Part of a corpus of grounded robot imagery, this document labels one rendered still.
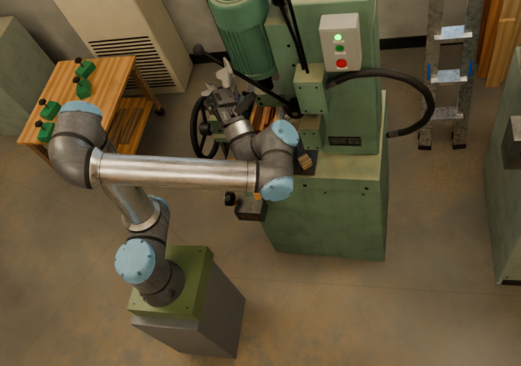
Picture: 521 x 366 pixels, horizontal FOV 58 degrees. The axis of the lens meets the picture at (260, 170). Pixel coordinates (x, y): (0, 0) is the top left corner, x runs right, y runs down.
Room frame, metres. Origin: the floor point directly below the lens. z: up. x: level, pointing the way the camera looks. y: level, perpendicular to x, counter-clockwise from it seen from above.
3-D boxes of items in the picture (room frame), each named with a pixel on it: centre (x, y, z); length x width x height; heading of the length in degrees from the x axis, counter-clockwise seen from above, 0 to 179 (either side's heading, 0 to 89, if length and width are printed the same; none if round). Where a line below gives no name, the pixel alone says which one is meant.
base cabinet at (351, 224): (1.17, -0.25, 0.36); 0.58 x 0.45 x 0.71; 59
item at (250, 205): (1.08, 0.11, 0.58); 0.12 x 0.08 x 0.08; 59
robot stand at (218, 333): (0.90, 0.55, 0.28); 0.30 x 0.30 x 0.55; 62
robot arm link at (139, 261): (0.91, 0.54, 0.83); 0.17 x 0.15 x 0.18; 160
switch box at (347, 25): (0.95, -0.35, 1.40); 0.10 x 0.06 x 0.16; 59
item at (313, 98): (0.99, -0.25, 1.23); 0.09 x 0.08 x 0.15; 59
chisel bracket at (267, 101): (1.22, -0.17, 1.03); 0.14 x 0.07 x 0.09; 59
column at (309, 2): (1.08, -0.40, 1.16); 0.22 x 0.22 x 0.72; 59
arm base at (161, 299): (0.90, 0.55, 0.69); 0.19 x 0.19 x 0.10
